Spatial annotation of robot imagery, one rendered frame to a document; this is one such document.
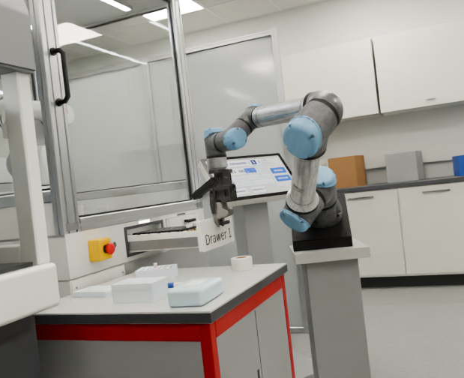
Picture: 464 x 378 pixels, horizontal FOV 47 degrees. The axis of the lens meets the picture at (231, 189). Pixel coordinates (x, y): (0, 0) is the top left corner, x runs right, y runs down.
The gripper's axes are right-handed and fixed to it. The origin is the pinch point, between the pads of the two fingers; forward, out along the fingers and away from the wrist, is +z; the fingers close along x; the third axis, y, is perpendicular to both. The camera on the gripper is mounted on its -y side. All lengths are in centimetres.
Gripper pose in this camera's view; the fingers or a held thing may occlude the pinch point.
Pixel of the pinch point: (218, 223)
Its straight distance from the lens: 198.8
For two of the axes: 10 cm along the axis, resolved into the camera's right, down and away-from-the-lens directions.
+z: 1.1, 9.9, 0.1
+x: 3.8, -0.5, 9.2
